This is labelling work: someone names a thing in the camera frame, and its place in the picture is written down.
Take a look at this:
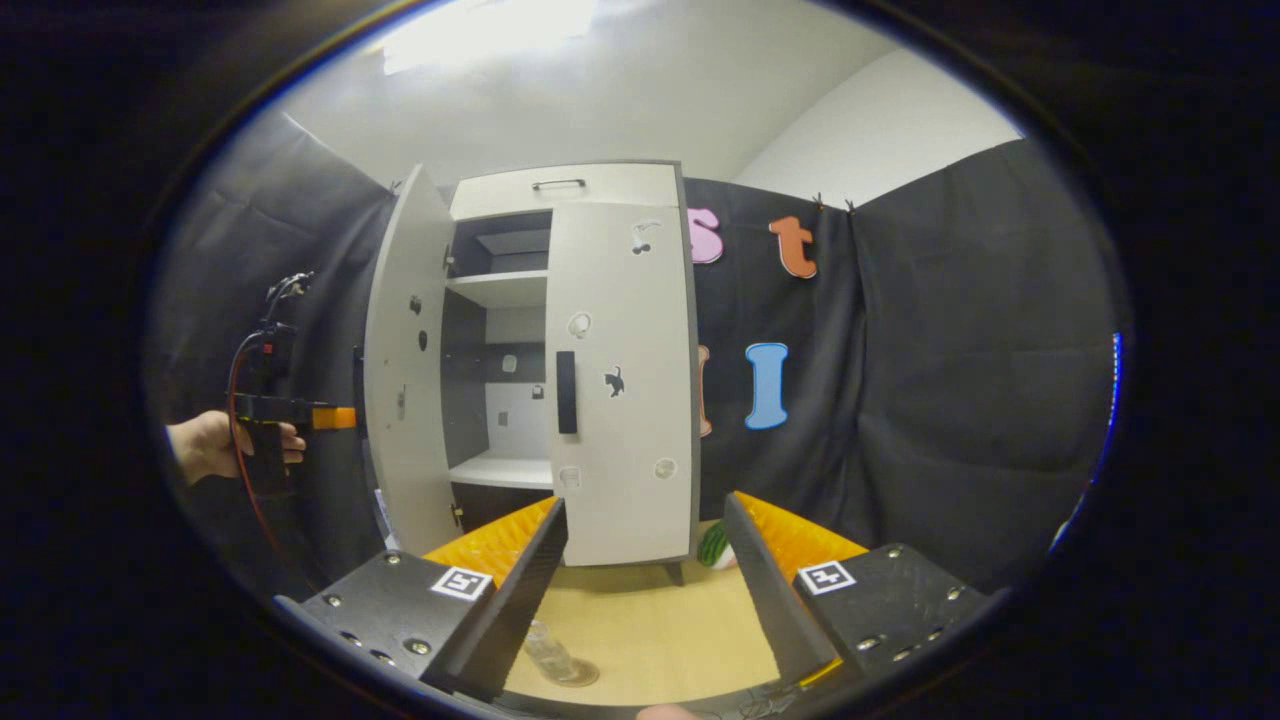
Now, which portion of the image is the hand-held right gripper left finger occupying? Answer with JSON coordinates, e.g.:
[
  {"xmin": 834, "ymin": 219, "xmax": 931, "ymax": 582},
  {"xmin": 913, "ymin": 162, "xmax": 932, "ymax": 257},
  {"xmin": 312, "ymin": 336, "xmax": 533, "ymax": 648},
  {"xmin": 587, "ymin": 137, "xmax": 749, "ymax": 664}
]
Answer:
[{"xmin": 275, "ymin": 497, "xmax": 569, "ymax": 704}]

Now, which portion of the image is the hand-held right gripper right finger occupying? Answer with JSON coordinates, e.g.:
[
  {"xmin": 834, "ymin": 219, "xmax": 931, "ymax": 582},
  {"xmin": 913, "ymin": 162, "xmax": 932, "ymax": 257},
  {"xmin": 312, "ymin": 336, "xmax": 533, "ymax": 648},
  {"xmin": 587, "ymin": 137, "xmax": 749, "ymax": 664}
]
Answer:
[{"xmin": 722, "ymin": 490, "xmax": 1006, "ymax": 691}]

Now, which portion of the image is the white cabinet door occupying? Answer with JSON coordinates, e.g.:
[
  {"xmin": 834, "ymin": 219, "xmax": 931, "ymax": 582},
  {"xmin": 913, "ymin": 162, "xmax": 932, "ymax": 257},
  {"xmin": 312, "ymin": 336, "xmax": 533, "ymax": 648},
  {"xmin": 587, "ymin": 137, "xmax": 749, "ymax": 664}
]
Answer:
[
  {"xmin": 545, "ymin": 200, "xmax": 701, "ymax": 568},
  {"xmin": 362, "ymin": 165, "xmax": 471, "ymax": 558}
]

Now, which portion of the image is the round brown coaster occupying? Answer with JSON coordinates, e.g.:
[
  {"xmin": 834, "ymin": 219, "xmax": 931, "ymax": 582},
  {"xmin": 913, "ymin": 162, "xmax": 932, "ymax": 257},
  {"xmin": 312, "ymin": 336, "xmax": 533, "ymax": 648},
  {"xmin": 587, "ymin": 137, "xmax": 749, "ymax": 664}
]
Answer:
[{"xmin": 540, "ymin": 658, "xmax": 601, "ymax": 689}]

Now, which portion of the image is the white and grey cabinet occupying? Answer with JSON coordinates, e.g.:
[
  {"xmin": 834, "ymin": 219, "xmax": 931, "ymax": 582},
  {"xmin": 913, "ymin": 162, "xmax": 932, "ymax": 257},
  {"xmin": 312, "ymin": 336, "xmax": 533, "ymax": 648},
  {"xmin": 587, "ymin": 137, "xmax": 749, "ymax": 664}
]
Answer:
[{"xmin": 440, "ymin": 160, "xmax": 701, "ymax": 586}]

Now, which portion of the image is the white cabinet shelf board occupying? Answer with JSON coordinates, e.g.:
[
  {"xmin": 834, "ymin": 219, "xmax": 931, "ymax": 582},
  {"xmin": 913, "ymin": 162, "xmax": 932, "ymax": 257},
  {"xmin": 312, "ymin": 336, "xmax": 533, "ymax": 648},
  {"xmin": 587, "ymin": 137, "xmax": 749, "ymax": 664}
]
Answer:
[{"xmin": 445, "ymin": 270, "xmax": 551, "ymax": 309}]

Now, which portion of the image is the white cabinet drawer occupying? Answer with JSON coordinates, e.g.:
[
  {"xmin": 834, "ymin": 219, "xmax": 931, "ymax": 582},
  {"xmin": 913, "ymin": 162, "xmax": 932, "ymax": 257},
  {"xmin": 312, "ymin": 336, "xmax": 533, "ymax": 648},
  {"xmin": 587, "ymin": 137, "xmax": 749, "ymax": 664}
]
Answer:
[{"xmin": 450, "ymin": 162, "xmax": 683, "ymax": 221}]

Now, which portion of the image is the watermelon slice toy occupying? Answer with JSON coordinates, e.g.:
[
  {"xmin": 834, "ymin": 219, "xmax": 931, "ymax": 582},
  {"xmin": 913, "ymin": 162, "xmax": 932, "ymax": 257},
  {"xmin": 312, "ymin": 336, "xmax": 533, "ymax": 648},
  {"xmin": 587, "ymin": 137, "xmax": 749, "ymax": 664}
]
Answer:
[{"xmin": 697, "ymin": 520, "xmax": 741, "ymax": 571}]

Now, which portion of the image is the black backdrop cloth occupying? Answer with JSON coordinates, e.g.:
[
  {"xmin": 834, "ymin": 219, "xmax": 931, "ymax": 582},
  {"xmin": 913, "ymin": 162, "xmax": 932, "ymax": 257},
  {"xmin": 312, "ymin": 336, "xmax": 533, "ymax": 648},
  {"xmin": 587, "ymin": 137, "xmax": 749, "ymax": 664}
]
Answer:
[{"xmin": 150, "ymin": 110, "xmax": 1116, "ymax": 601}]

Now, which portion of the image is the red gripper cable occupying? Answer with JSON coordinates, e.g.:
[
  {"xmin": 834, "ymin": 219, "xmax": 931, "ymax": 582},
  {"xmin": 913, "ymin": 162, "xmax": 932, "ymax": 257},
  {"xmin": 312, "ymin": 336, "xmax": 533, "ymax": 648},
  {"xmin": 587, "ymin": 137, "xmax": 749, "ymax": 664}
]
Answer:
[{"xmin": 226, "ymin": 333, "xmax": 293, "ymax": 566}]

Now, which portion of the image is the black right door handle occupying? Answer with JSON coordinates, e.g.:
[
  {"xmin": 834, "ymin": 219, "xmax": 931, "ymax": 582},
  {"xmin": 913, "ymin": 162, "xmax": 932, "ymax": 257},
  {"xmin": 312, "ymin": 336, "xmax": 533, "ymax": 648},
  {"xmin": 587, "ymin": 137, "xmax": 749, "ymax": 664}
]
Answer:
[{"xmin": 556, "ymin": 350, "xmax": 579, "ymax": 435}]

